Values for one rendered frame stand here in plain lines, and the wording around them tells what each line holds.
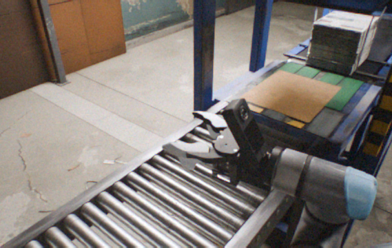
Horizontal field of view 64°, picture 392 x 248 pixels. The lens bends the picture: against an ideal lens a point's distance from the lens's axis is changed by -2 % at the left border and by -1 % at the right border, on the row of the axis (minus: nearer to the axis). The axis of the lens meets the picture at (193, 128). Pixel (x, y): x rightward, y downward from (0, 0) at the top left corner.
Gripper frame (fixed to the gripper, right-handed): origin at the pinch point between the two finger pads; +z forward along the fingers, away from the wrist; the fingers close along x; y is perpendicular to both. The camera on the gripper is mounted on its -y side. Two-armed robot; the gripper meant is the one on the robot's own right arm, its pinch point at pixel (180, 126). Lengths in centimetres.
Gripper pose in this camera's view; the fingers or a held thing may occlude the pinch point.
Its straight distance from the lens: 63.0
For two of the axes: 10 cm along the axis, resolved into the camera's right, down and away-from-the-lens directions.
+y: 0.7, 7.6, 6.5
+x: 5.0, -5.9, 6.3
